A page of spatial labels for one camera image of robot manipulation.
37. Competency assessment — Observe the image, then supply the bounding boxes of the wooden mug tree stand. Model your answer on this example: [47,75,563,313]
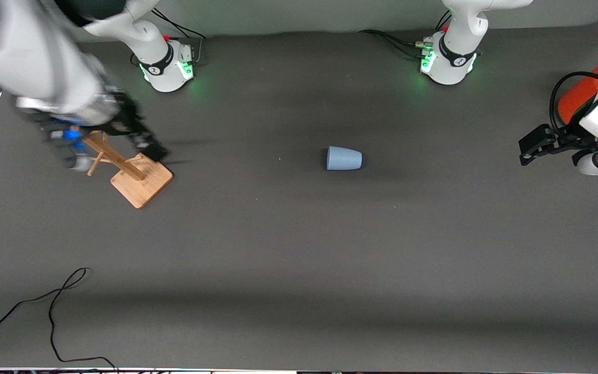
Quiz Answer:
[78,130,174,209]

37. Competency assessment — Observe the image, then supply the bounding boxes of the thin black loose cable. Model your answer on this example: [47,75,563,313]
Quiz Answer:
[0,268,119,372]

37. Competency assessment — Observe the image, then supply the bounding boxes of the black left arm wrist cable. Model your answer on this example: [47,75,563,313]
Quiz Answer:
[549,71,598,131]

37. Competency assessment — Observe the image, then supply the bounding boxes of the black left arm base cables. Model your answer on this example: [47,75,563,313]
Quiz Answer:
[359,10,453,60]

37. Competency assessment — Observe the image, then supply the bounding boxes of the orange cylindrical can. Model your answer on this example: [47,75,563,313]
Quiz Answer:
[559,52,598,125]

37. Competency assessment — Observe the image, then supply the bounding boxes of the black arm base cables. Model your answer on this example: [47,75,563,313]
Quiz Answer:
[359,10,453,60]
[151,8,209,65]

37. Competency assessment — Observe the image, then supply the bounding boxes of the black right arm base cables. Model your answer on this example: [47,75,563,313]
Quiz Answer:
[151,8,209,65]

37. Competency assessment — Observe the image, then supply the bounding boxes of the light blue cup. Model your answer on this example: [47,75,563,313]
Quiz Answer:
[327,146,363,171]

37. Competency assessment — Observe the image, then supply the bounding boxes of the dark grey table cloth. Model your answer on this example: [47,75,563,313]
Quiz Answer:
[0,18,598,370]

